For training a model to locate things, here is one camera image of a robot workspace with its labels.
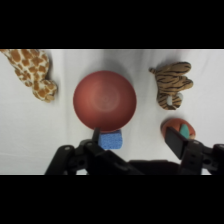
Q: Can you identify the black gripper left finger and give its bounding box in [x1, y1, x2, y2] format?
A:
[44, 126, 145, 176]

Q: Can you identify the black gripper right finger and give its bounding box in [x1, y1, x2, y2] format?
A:
[165, 126, 224, 176]

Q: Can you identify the pink bowl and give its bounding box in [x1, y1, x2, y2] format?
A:
[72, 70, 138, 132]

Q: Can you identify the orange ball with teal patch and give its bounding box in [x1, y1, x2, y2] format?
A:
[160, 117, 197, 141]

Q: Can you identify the blue foam block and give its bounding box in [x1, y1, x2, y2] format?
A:
[98, 130, 124, 151]

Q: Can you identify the tiger plush toy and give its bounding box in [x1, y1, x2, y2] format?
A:
[148, 61, 195, 111]

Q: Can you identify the giraffe plush toy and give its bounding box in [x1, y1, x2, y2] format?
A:
[0, 49, 59, 103]

